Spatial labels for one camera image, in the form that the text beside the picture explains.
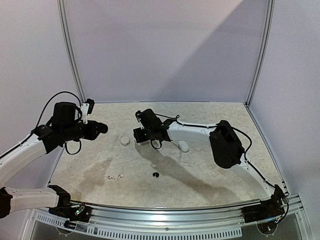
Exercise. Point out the black earbud near black case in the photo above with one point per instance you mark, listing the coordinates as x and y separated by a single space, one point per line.
156 174

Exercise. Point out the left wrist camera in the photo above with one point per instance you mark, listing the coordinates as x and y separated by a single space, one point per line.
86 109

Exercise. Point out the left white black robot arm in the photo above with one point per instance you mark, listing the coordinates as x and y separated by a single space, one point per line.
69 122

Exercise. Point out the left metal corner post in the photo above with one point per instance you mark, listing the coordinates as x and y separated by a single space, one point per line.
61 4

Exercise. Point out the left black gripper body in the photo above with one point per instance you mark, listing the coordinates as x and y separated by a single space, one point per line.
90 134

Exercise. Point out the white earbud charging case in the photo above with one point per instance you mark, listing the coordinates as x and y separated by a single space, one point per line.
183 146

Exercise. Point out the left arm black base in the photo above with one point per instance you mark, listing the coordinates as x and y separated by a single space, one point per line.
73 212

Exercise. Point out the right metal corner post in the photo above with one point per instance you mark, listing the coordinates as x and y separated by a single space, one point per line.
262 51

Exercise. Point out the pink round charging case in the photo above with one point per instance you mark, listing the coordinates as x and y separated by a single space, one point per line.
124 140

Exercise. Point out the metal corner post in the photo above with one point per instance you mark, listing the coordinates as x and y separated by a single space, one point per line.
61 4
262 51

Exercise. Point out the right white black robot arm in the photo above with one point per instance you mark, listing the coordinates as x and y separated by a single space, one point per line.
226 147

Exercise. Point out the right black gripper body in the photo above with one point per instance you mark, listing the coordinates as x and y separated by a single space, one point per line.
139 135

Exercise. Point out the aluminium front rail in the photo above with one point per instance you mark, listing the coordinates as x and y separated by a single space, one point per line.
220 223

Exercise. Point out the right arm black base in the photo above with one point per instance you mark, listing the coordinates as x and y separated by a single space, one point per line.
266 209

